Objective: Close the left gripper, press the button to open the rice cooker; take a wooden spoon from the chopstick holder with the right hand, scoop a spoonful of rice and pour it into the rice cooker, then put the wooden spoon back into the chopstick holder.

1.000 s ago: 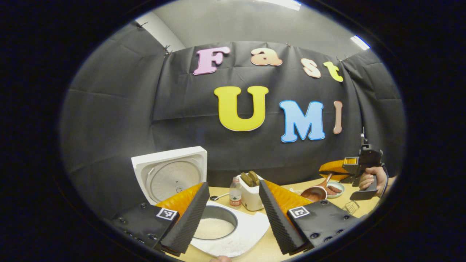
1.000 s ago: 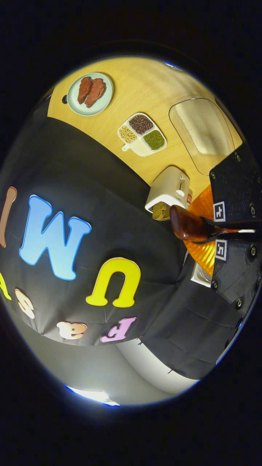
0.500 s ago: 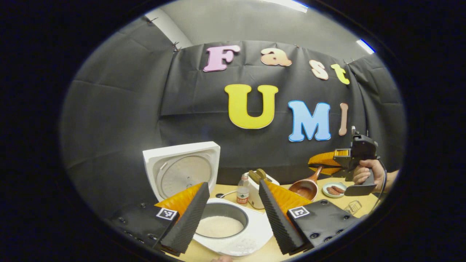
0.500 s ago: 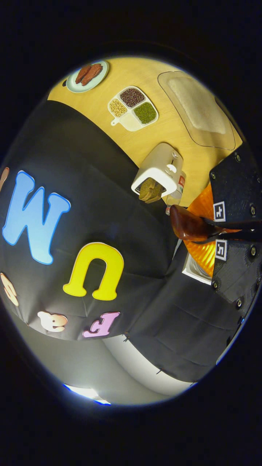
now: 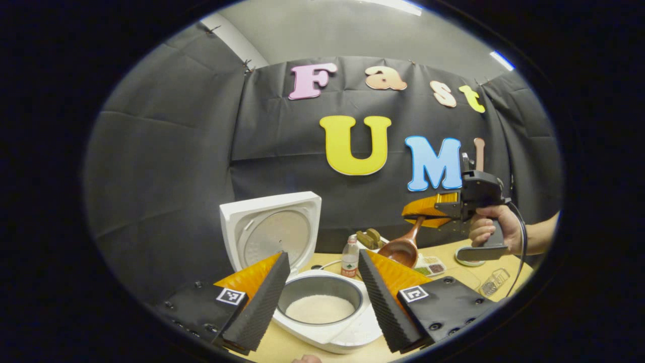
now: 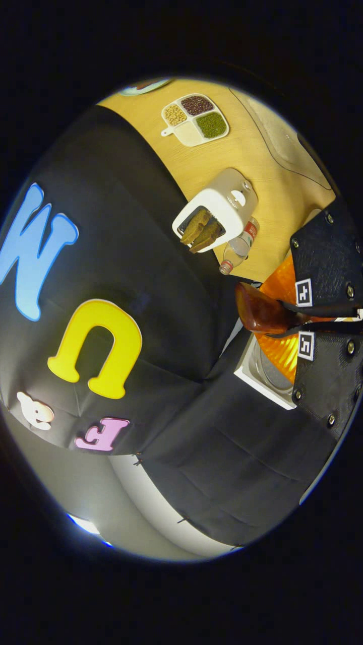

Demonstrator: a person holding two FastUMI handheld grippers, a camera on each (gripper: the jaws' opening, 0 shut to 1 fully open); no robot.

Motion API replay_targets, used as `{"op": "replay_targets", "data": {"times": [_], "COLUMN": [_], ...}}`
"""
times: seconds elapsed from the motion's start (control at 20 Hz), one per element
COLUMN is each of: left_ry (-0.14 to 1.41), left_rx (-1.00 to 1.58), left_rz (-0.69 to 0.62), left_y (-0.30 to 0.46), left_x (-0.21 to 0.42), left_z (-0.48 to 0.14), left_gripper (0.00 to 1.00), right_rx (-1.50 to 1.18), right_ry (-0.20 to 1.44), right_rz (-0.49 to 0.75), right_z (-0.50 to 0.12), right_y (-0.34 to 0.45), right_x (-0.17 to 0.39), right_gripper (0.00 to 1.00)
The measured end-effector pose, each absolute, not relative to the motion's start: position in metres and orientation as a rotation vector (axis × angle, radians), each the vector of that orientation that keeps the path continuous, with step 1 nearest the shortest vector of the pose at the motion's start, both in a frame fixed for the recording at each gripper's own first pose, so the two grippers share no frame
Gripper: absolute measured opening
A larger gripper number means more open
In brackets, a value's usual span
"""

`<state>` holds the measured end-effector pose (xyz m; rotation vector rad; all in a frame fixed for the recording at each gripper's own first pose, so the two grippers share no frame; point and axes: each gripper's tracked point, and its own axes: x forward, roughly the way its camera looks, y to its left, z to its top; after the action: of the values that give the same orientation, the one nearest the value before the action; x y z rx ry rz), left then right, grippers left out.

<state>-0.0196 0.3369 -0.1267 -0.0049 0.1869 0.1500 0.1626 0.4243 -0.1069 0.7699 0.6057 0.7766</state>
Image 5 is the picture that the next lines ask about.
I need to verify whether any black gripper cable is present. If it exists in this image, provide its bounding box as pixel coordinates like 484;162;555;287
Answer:
504;201;528;298

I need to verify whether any wooden spoon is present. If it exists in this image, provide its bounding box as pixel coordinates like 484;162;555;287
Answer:
378;216;427;269

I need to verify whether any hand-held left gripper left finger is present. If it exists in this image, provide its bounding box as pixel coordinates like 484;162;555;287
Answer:
151;251;292;353

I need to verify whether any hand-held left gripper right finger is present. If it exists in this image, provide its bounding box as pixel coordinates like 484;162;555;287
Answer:
357;248;499;353

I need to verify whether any white rice cooker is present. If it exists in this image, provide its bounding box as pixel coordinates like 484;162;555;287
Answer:
219;191;383;353

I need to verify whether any clear water bottle red label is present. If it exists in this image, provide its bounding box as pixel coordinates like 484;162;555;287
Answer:
341;234;360;278

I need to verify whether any white divided grain dish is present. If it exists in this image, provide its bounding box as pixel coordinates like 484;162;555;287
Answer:
413;255;447;277

